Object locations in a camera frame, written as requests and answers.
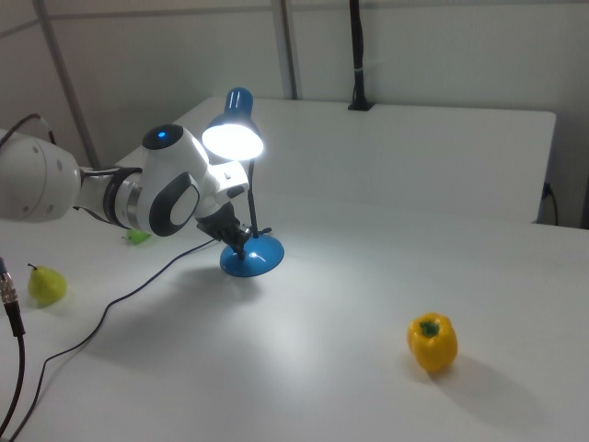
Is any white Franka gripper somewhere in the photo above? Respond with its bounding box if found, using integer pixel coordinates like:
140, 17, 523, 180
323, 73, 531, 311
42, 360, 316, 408
196, 158, 252, 260

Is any blue desk lamp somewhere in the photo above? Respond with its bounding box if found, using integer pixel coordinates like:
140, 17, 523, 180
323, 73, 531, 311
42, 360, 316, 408
201, 86, 286, 281

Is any green toy chili pepper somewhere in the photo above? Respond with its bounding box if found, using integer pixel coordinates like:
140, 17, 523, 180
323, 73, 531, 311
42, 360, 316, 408
120, 227, 153, 245

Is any yellow-green toy pear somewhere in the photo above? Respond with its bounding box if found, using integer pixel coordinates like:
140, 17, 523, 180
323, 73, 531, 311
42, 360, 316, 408
26, 262, 69, 308

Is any yellow toy bell pepper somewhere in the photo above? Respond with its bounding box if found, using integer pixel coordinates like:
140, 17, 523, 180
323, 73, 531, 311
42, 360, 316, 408
406, 311, 459, 374

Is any black lamp power cable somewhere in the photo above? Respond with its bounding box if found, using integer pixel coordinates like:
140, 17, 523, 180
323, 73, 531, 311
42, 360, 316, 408
0, 237, 225, 438

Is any black camera pole with clamp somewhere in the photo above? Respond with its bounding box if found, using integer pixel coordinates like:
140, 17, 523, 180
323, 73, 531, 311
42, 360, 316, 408
346, 0, 375, 112

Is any camera cable with metal connector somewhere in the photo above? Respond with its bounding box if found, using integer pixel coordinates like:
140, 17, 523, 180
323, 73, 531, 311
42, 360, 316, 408
0, 256, 28, 442

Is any grey robot arm cable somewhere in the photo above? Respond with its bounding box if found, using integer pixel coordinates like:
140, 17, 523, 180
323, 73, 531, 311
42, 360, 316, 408
0, 112, 59, 156

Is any black wall cable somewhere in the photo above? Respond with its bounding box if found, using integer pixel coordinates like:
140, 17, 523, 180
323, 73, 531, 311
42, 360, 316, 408
542, 181, 560, 227

